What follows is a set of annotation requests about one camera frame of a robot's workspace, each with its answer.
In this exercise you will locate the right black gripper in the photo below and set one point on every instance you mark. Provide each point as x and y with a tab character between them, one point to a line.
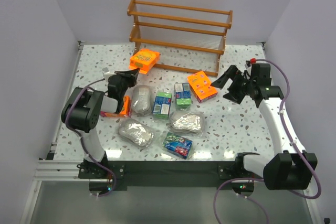
235	85

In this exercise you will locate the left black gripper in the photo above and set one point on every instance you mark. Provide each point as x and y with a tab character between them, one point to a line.
123	76

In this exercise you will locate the orange Scrub Daddy box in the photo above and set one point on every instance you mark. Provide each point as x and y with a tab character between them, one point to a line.
144	59

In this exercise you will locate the orange Scrub Mommy box back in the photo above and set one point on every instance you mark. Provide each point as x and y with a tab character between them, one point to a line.
201	86

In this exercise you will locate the orange pink Scrub Mommy box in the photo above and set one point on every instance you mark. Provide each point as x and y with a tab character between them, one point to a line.
123	110

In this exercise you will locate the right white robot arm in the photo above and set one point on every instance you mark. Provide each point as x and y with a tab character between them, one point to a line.
291	167

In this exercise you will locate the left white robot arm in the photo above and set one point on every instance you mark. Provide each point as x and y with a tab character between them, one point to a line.
81	115

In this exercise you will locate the wooden three-tier shelf rack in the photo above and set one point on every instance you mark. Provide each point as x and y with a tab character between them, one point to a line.
180	27

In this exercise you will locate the silver scourer pack upper left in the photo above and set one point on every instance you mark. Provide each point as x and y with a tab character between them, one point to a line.
141	100

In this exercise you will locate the silver scourer pack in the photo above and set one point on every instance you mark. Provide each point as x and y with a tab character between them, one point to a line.
135	132
141	100
187	122

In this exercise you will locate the blue green sponge pack right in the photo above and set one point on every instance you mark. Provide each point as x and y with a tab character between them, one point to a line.
182	95

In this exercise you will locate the blue green sponge pack left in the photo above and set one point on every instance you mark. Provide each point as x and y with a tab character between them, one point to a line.
162	105

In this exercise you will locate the silver scourer pack right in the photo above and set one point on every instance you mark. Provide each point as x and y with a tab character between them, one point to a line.
187	122

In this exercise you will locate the silver scourer pack lower left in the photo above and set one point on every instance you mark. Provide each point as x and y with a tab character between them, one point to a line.
135	132

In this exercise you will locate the blue green colourful sponge pack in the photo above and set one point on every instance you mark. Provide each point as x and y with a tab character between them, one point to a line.
177	145

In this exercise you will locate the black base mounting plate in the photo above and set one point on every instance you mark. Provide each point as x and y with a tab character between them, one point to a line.
160	174

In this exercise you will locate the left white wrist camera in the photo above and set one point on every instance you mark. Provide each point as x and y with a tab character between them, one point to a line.
107	73

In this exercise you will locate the left aluminium rail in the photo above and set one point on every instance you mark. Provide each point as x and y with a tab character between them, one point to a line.
50	170

